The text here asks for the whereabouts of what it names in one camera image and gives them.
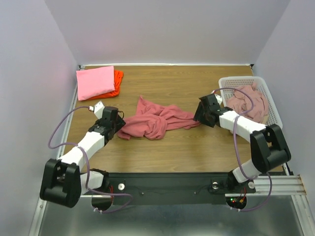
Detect dusty red t shirt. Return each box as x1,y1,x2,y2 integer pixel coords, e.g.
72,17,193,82
117,96,200,140

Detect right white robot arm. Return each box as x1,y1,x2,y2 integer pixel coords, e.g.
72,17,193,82
193,93,291,192

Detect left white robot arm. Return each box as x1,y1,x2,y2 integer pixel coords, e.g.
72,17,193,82
39,104,125,208

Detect pale pink clothes in basket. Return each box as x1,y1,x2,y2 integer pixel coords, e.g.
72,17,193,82
226,83,269,124

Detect white plastic laundry basket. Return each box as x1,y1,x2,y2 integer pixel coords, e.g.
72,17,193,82
219,76,283,128

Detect folded light pink t shirt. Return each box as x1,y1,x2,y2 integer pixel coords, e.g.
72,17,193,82
76,66,115,101

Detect folded orange t shirt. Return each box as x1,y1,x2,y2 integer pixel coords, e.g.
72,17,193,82
88,70,124,100

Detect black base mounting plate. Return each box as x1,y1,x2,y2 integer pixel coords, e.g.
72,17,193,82
91,172,256,206

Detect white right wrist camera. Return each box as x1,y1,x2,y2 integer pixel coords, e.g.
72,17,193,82
212,90,222,105

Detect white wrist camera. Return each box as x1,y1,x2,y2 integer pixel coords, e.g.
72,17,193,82
89,101,105,119
212,90,222,105

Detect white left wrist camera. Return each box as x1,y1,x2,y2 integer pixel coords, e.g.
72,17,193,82
89,101,105,119

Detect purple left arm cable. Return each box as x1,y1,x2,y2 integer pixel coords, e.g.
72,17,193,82
48,105,133,214

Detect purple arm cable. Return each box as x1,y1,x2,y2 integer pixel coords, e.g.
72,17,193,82
48,105,133,214
214,88,273,212

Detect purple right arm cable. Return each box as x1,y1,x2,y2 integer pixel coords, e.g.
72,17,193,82
214,88,273,212

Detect aluminium frame rail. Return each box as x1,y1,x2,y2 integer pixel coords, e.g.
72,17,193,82
30,65,306,236

